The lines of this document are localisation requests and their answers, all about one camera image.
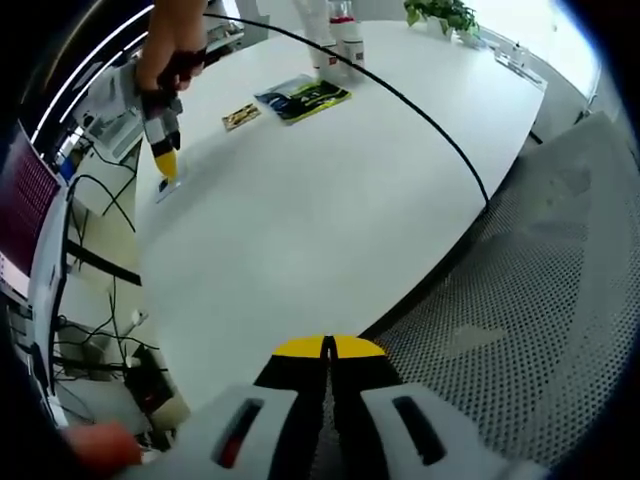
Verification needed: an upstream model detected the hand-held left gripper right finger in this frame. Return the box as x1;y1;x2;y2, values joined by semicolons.
329;333;551;480

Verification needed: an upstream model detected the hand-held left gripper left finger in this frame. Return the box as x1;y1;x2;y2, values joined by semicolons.
164;333;331;480

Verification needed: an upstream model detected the white skincare bottle red label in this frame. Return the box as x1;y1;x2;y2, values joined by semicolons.
308;29;346;77

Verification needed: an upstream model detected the white skincare bottle red ring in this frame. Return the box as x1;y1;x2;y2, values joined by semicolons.
327;0;369;67

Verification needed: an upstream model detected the person's right hand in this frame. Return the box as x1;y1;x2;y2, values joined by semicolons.
133;24;207;96

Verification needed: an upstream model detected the person's left hand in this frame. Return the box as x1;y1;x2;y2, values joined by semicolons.
63;421;145;467

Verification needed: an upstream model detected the small white card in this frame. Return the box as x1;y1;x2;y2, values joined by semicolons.
154;172;185;205

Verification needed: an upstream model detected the gold foil packet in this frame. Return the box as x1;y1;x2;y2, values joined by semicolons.
221;102;264;134

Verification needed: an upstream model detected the monitor with purple screen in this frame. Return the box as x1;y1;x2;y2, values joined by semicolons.
0;118;66;296

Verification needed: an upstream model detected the green black packet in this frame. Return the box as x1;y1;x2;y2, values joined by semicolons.
253;73;354;127

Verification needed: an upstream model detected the grey mesh chair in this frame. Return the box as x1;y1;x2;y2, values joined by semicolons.
359;109;640;474

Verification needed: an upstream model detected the green potted plant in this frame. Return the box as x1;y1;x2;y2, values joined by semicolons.
402;0;482;47

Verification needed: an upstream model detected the clear acrylic holder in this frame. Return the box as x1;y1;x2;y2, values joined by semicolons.
493;42;547;92

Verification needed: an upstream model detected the black cable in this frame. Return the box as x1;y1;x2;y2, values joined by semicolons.
202;12;495;207

